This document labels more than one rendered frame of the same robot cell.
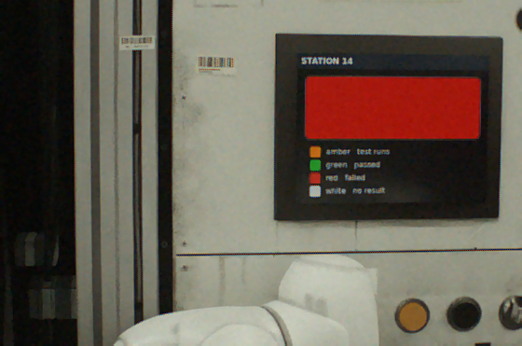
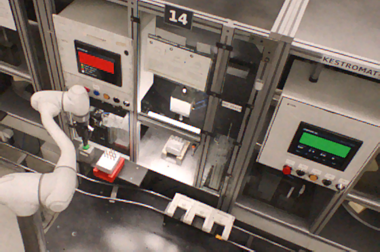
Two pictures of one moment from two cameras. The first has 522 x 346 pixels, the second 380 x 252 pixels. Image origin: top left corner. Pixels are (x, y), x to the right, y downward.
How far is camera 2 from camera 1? 1.64 m
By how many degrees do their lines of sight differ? 49
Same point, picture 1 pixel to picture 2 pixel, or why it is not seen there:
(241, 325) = (47, 102)
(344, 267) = (75, 94)
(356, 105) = (88, 59)
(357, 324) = (77, 104)
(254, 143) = (73, 57)
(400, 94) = (97, 60)
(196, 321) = (43, 98)
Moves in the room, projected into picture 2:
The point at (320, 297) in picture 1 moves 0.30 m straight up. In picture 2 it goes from (70, 98) to (62, 49)
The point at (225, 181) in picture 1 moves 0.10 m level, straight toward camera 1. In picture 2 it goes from (69, 62) to (56, 73)
